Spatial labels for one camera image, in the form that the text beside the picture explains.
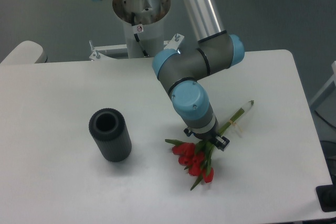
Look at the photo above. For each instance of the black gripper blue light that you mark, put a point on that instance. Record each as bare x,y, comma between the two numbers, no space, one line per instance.
220,142

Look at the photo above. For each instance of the red tulip bouquet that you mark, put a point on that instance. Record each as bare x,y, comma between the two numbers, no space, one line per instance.
197,158

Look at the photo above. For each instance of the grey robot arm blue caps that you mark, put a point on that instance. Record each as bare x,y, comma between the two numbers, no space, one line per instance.
179,74

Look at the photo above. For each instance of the dark grey ribbed vase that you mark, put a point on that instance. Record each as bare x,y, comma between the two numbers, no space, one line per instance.
109,131

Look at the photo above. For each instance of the black device table corner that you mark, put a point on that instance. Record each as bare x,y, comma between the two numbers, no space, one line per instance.
326,197

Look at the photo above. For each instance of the white furniture leg right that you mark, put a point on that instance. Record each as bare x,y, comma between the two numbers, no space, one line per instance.
327,88

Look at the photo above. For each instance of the white chair armrest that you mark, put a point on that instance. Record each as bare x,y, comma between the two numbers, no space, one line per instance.
27,52

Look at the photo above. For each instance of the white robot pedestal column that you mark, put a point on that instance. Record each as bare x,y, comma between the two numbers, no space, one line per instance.
143,23

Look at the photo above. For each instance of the white metal base frame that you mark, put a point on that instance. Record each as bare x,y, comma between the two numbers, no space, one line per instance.
121,51

